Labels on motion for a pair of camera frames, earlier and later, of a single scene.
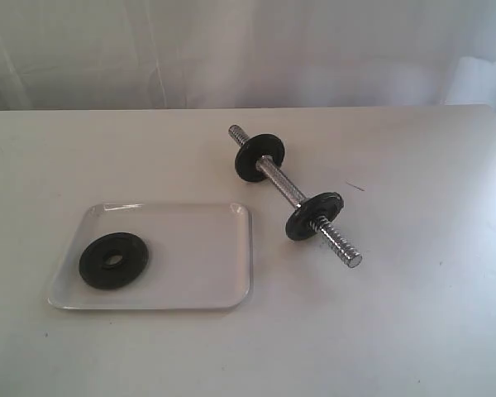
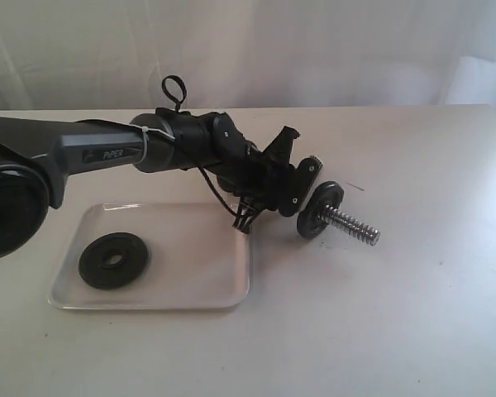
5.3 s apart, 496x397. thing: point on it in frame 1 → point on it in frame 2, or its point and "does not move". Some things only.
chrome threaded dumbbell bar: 319,224 → 347,222
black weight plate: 112,260 does not move
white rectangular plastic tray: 199,257 does not move
